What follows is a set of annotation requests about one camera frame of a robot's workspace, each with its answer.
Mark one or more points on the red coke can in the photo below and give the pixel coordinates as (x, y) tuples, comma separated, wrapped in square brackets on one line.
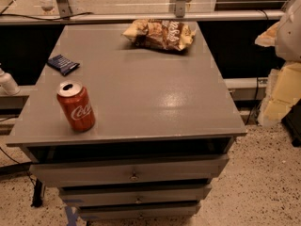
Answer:
[(74, 101)]

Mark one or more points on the blue snack packet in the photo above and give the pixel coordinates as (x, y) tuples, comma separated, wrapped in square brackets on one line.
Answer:
[(62, 64)]

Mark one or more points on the top grey drawer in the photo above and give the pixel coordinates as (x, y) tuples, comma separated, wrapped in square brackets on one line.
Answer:
[(99, 173)]

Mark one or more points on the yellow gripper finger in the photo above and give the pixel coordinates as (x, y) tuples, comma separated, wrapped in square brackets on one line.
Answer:
[(268, 37), (283, 91)]

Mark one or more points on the grey drawer cabinet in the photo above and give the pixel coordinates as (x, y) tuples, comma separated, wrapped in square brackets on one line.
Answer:
[(147, 105)]

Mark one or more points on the bottom grey drawer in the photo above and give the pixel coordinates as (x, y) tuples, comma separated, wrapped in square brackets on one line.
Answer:
[(147, 210)]

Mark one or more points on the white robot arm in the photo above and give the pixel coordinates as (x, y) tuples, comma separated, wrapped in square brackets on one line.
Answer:
[(288, 39)]

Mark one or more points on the grey drawer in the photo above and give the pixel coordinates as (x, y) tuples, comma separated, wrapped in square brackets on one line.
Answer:
[(147, 210), (135, 195), (99, 173)]

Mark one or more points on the white pipe at left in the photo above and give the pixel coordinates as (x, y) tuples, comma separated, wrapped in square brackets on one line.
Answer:
[(8, 83)]

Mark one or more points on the brown chip bag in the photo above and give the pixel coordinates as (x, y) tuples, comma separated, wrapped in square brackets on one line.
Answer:
[(160, 34)]

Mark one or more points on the middle grey drawer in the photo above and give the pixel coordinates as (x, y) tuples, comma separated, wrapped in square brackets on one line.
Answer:
[(135, 195)]

